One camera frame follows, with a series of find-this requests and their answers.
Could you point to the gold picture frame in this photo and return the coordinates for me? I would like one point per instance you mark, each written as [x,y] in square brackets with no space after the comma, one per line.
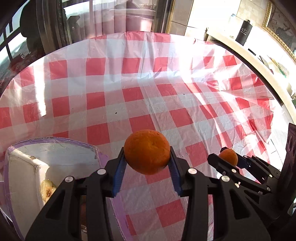
[278,25]

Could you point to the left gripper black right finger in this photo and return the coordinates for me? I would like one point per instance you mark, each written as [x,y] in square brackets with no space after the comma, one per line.
[234,216]

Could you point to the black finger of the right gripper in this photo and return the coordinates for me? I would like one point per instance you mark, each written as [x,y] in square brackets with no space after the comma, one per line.
[258,168]
[233,172]

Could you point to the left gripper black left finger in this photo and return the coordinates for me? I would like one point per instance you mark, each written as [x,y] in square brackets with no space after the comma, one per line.
[59,219]

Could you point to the halved pale apple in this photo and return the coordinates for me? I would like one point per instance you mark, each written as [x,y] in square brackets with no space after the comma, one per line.
[47,188]

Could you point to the orange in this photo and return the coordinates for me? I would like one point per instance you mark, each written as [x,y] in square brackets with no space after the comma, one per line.
[147,151]
[229,156]

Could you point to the red white checkered tablecloth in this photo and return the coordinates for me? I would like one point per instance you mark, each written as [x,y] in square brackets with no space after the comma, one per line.
[99,91]

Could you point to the black bottle on counter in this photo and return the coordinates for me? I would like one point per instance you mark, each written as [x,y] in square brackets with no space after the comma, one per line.
[244,32]

